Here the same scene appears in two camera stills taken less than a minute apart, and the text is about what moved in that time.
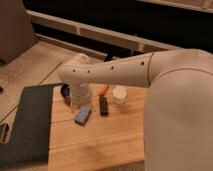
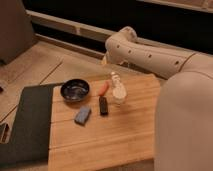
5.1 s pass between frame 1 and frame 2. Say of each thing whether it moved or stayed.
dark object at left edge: stayed
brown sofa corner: stayed
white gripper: moved
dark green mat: stayed
